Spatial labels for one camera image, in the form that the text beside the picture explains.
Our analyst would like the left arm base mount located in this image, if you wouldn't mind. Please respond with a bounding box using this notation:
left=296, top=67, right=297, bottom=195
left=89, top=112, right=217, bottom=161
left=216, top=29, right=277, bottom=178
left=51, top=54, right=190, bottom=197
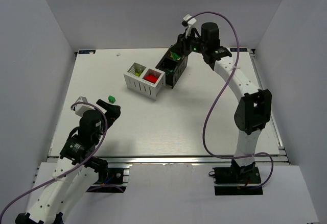
left=85, top=157, right=127, bottom=193

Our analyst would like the blue corner label right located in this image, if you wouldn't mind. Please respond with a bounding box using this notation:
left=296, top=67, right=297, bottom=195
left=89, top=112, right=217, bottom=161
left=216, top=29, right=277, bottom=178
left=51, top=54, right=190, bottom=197
left=230, top=48, right=248, bottom=52

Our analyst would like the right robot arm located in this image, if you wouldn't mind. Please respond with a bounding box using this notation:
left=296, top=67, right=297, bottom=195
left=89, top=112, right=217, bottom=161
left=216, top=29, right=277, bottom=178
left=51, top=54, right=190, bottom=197
left=170, top=20, right=272, bottom=167

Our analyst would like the green sloped lego brick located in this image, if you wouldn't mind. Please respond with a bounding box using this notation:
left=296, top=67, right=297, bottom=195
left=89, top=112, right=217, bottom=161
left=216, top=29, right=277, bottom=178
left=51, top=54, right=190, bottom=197
left=108, top=95, right=116, bottom=104

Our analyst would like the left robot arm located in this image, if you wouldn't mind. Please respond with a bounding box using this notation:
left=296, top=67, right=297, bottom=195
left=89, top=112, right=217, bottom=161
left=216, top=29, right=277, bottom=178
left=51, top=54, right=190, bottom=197
left=15, top=97, right=121, bottom=223

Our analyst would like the white two-compartment container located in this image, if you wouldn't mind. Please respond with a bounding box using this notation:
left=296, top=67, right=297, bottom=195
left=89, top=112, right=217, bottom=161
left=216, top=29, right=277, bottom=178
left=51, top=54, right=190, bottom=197
left=124, top=63, right=166, bottom=100

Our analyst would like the green 2x4 lego plate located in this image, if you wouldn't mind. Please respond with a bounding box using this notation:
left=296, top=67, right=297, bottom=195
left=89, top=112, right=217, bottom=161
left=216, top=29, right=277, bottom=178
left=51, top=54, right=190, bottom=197
left=170, top=52, right=180, bottom=61

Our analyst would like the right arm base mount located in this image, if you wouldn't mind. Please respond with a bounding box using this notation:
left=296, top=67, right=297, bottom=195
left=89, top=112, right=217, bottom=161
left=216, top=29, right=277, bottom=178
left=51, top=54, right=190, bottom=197
left=208, top=167, right=263, bottom=196

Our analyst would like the blue corner label left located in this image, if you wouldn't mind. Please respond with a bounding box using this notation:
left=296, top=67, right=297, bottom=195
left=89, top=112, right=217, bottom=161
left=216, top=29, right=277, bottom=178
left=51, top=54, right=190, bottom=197
left=78, top=50, right=96, bottom=55

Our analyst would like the blue corner label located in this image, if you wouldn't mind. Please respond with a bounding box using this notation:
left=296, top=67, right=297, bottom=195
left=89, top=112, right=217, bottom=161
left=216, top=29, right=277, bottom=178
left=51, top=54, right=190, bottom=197
left=230, top=48, right=248, bottom=52
left=78, top=50, right=96, bottom=55

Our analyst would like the black two-compartment container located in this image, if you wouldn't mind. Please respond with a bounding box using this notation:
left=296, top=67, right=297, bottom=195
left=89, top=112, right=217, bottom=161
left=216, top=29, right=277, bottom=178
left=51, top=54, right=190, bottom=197
left=155, top=48, right=188, bottom=88

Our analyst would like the red 2x4 lego brick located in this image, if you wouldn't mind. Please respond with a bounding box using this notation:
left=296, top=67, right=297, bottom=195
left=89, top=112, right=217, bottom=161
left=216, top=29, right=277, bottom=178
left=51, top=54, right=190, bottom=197
left=144, top=74, right=158, bottom=84

